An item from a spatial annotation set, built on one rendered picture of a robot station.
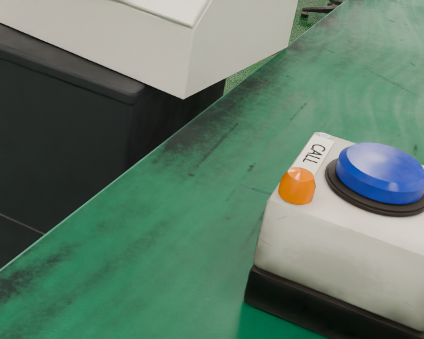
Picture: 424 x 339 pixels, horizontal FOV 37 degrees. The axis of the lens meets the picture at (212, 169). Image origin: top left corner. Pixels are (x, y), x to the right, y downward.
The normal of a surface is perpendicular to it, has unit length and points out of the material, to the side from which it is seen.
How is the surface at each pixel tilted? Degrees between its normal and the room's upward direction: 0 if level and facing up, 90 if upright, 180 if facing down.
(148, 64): 90
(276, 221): 90
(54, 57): 0
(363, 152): 3
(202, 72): 90
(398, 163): 3
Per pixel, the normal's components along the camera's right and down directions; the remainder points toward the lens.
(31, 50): 0.15, -0.84
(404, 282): -0.39, 0.42
